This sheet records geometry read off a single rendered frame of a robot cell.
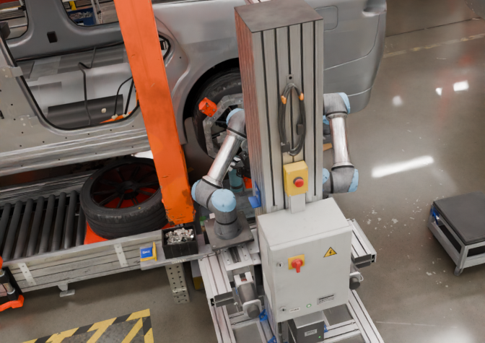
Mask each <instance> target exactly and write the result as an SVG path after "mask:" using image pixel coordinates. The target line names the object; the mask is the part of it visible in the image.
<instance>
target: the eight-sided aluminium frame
mask: <svg viewBox="0 0 485 343"><path fill-rule="evenodd" d="M238 103H243V94H242V93H238V94H234V95H226V96H224V97H223V98H222V99H221V100H220V101H219V103H218V104H217V111H216V113H215V114H214V115H213V116H212V117H209V116H207V117H206V118H205V119H204V121H203V128H204V134H205V139H206V148H207V152H208V155H209V156H211V157H213V158H214V159H215V158H216V156H217V154H218V152H219V150H218V149H215V148H214V147H213V142H212V137H211V129H210V128H211V126H212V125H213V124H214V123H215V121H216V120H217V119H218V118H219V117H220V116H221V115H222V114H223V112H224V111H225V110H226V109H227V107H228V106H229V105H237V104H238Z"/></svg>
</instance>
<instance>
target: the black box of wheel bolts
mask: <svg viewBox="0 0 485 343"><path fill-rule="evenodd" d="M162 248H163V251H164V254H165V259H173V258H177V257H181V256H190V255H194V254H198V244H197V237H196V231H195V225H186V226H181V227H173V228H168V229H164V230H162Z"/></svg>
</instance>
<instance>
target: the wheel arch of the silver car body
mask: <svg viewBox="0 0 485 343"><path fill-rule="evenodd" d="M223 61H224V64H225V69H226V70H227V69H231V68H232V67H233V68H235V67H239V66H240V62H239V56H236V57H232V58H227V59H225V60H223ZM223 61H220V62H218V63H216V64H214V65H213V66H215V68H214V73H213V75H215V74H217V73H218V72H220V71H222V62H223ZM213 66H211V67H209V68H208V69H207V70H206V71H204V72H203V73H202V74H201V75H200V76H199V77H198V78H197V79H196V81H195V82H194V83H193V84H192V86H191V88H190V89H189V91H188V93H187V95H186V97H185V100H184V103H183V108H182V113H181V129H182V133H183V138H184V140H185V143H186V144H187V143H188V139H187V135H186V130H185V119H187V118H189V117H191V108H192V104H193V99H194V98H195V95H196V93H197V92H198V90H199V88H200V87H201V85H203V84H204V82H206V80H207V79H209V78H210V77H211V73H212V69H213Z"/></svg>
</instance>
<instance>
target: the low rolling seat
mask: <svg viewBox="0 0 485 343"><path fill-rule="evenodd" d="M436 216H438V218H436ZM427 227H428V228H429V229H430V230H431V231H432V233H433V237H434V238H436V239H438V241H439V242H440V244H441V245H442V247H443V248H444V249H445V250H446V251H447V253H448V254H449V256H450V257H451V259H452V260H453V261H454V262H455V264H456V268H455V271H454V275H456V276H459V275H460V274H461V273H462V272H463V269H464V268H466V267H470V266H475V265H478V264H483V263H485V195H484V194H483V193H482V192H481V191H473V192H470V193H466V194H461V195H457V196H451V197H447V198H444V199H438V200H435V201H433V204H432V205H431V209H430V214H429V221H428V225H427Z"/></svg>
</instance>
